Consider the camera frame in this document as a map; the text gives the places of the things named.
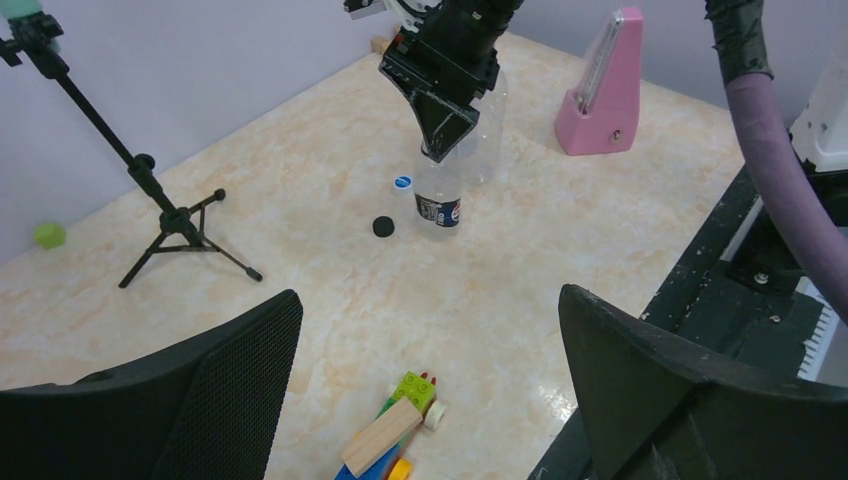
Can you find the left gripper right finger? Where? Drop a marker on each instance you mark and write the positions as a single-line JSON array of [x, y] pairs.
[[657, 406]]

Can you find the small green ball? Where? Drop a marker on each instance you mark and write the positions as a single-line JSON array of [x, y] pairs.
[[50, 235]]

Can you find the clear plastic bottle blue label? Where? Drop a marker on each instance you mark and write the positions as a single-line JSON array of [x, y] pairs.
[[480, 151]]

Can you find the black tripod stand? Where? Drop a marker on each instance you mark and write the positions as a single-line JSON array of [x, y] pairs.
[[181, 229]]

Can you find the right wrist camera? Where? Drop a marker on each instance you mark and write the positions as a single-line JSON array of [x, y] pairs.
[[410, 13]]

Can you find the green foam microphone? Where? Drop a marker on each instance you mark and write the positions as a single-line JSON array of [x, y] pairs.
[[30, 25]]

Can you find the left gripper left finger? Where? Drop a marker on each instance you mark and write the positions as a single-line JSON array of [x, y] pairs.
[[205, 408]]

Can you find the small wooden cube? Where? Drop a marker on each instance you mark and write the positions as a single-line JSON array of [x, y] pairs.
[[379, 44]]

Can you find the colourful toy block car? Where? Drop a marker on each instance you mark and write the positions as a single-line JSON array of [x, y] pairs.
[[378, 451]]

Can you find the blue Pocari Sweat cap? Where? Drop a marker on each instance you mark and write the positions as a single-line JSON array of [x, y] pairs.
[[402, 185]]

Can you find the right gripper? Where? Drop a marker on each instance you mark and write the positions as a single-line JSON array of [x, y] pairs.
[[446, 65]]

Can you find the small clear bottle black cap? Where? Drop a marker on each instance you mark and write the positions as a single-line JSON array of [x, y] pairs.
[[437, 190]]

